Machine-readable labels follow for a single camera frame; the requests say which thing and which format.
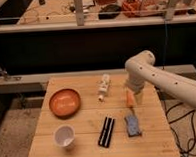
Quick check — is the orange crate on shelf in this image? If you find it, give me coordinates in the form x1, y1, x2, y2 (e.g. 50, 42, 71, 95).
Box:
121, 0, 168, 18

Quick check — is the dark bowl on shelf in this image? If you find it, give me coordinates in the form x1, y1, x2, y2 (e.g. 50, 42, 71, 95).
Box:
98, 4, 121, 20

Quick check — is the white plastic cup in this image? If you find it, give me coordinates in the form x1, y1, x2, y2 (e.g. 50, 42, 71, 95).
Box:
54, 125, 75, 150

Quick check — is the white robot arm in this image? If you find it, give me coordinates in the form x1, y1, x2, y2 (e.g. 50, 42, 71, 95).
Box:
125, 50, 196, 109

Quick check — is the orange ceramic bowl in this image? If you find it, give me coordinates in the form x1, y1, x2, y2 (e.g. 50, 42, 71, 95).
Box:
49, 89, 81, 117

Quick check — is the black rectangular case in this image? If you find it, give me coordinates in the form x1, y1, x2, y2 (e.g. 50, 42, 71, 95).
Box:
97, 117, 115, 148

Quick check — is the black cable on floor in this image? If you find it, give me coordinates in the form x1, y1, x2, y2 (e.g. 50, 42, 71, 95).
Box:
164, 101, 196, 157

